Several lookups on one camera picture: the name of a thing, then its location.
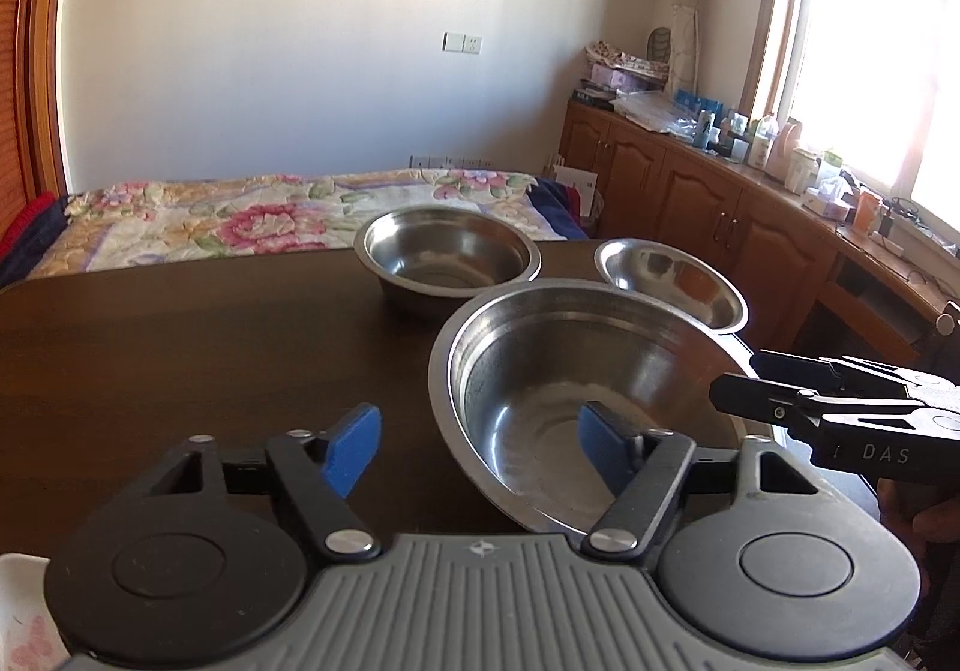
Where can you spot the row of wall outlets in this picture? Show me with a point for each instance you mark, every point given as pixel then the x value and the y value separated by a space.
pixel 450 161

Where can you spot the wooden cabinet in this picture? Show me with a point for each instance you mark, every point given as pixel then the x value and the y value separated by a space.
pixel 675 191

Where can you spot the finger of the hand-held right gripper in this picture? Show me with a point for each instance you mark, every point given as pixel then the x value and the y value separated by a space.
pixel 750 397
pixel 795 367

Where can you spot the dark blue cloth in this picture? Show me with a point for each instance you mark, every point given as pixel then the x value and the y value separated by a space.
pixel 34 251

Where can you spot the dark blue blanket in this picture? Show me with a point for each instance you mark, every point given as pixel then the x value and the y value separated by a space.
pixel 551 210

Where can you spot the large stainless steel bowl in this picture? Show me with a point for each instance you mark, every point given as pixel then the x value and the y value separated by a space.
pixel 540 371

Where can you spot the floral bed quilt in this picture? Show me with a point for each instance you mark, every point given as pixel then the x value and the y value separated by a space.
pixel 262 221

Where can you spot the clear plastic bags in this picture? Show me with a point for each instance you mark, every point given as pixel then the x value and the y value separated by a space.
pixel 652 112

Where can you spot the stack of boxes and cloths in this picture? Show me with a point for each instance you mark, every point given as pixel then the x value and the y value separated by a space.
pixel 622 75

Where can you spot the person's right hand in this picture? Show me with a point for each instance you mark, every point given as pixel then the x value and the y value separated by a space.
pixel 941 521

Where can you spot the white wall switch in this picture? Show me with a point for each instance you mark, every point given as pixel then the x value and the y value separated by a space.
pixel 462 43

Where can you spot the red cloth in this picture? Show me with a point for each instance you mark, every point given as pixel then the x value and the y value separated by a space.
pixel 19 212

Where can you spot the bright window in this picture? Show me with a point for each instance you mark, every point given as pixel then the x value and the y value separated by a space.
pixel 862 41

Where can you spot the medium stainless steel bowl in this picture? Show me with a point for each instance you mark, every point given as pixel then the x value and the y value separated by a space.
pixel 450 251

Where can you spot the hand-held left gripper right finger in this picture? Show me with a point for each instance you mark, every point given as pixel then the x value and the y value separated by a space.
pixel 604 446

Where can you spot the white paper bag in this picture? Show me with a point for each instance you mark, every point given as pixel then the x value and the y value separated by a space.
pixel 576 187

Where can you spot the woven oval fan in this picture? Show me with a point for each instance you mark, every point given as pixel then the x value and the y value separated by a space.
pixel 660 45

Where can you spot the wooden louvered wardrobe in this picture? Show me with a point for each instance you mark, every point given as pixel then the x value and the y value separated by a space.
pixel 30 41

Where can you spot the small stainless steel bowl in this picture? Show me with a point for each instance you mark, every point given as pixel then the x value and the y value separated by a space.
pixel 667 281

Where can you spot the white floral square plate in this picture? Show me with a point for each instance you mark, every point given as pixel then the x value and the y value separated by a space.
pixel 22 611

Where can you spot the row of toiletry bottles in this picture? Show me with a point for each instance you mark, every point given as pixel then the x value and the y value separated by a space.
pixel 761 146

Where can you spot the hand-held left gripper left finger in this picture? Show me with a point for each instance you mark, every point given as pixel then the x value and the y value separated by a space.
pixel 352 446

